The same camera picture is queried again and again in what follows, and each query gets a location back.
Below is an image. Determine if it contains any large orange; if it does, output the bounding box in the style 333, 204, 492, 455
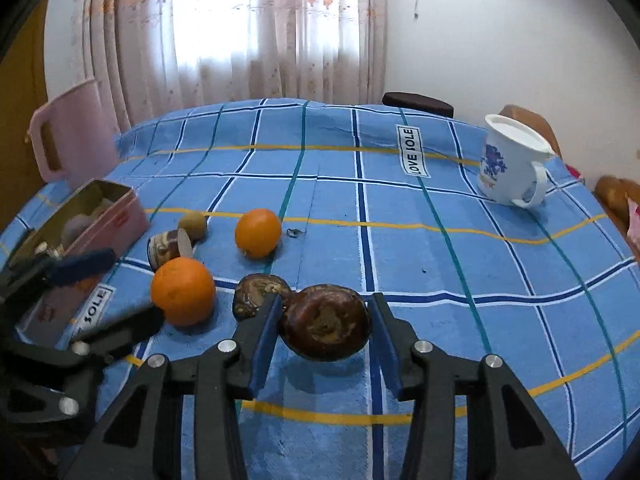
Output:
151, 257, 217, 327

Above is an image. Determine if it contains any orange-brown wooden chair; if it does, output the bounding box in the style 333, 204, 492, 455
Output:
594, 175, 636, 233

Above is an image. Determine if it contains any blue plaid tablecloth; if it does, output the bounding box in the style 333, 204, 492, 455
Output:
0, 97, 640, 480

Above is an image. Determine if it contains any small orange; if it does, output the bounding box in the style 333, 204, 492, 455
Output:
234, 208, 283, 260

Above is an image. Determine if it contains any wooden chair back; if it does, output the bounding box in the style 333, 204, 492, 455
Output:
498, 104, 563, 160

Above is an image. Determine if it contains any brown striped cut fruit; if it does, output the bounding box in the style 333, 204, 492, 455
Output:
147, 228, 195, 272

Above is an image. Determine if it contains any pink tin box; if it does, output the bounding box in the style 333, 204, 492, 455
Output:
9, 178, 151, 347

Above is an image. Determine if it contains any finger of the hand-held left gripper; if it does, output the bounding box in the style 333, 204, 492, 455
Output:
69, 304, 166, 362
0, 230, 117, 312

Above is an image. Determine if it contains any dark brown chair back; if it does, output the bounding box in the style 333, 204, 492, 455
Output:
382, 92, 455, 119

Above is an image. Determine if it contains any large dark brown fruit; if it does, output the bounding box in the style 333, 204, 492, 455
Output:
280, 284, 373, 362

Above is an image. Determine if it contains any small dark brown fruit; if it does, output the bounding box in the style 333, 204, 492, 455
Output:
232, 274, 292, 321

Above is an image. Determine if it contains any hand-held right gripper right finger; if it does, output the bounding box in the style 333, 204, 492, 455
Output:
366, 292, 582, 480

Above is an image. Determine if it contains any grey-brown fruit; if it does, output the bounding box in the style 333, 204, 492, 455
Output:
61, 215, 92, 245

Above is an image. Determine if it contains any pink handled plastic container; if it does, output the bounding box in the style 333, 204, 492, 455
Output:
28, 79, 120, 184

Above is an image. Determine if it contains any white mug with blue flowers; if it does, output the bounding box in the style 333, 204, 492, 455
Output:
476, 114, 556, 208

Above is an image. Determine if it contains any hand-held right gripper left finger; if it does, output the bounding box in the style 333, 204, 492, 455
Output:
75, 293, 282, 480

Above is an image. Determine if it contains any brown kiwi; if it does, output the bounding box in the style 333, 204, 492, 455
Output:
177, 211, 208, 242

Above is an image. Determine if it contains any sheer floral curtain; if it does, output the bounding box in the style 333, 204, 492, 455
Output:
74, 0, 389, 132

